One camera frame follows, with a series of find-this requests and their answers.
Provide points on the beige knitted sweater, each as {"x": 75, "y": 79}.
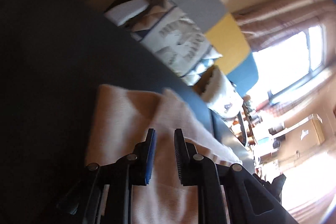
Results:
{"x": 121, "y": 120}

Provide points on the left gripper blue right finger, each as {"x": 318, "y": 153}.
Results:
{"x": 197, "y": 170}

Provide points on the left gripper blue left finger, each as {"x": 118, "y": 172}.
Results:
{"x": 134, "y": 169}

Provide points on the grey yellow blue sofa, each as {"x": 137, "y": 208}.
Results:
{"x": 218, "y": 26}

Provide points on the deer print cushion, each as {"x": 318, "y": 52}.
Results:
{"x": 221, "y": 96}

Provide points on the wooden side table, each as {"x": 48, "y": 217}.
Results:
{"x": 244, "y": 123}

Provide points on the tiger print cushion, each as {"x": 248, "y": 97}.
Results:
{"x": 168, "y": 33}

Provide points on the brown patterned curtain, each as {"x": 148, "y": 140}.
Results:
{"x": 270, "y": 23}

